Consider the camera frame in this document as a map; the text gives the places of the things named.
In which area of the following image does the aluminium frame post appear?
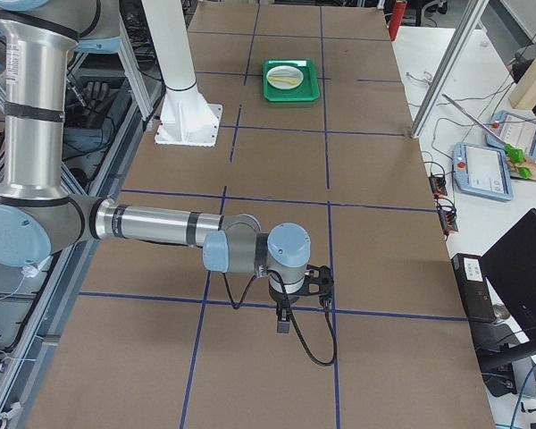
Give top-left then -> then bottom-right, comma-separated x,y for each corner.
410,0 -> 489,139

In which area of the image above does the near blue teach pendant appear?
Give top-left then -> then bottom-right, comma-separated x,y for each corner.
452,142 -> 514,201

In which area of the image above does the white pedestal column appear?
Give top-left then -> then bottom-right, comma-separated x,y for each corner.
142,0 -> 222,147

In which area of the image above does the red fire extinguisher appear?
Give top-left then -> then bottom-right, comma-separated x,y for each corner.
389,0 -> 407,41

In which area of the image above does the blue teach pendant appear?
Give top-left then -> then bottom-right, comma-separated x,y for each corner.
452,142 -> 514,201
489,110 -> 536,161

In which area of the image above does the orange black adapter box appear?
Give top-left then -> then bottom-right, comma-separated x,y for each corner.
428,174 -> 448,198

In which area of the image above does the white round plate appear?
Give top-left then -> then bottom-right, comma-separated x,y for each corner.
266,65 -> 304,90

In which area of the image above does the black computer box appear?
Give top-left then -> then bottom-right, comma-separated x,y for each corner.
451,253 -> 511,324

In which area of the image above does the green reach grabber tool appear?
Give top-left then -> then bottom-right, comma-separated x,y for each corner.
443,95 -> 536,194

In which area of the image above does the yellow plastic spoon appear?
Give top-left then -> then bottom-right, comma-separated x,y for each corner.
268,76 -> 300,85

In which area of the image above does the far blue teach pendant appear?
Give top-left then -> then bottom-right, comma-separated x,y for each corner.
489,110 -> 536,161

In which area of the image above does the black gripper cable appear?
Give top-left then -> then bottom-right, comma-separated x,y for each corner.
222,269 -> 339,367

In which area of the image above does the green plastic tray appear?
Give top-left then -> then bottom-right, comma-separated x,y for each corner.
263,59 -> 321,103

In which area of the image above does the black laptop monitor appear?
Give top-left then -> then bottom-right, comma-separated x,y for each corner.
482,208 -> 536,338

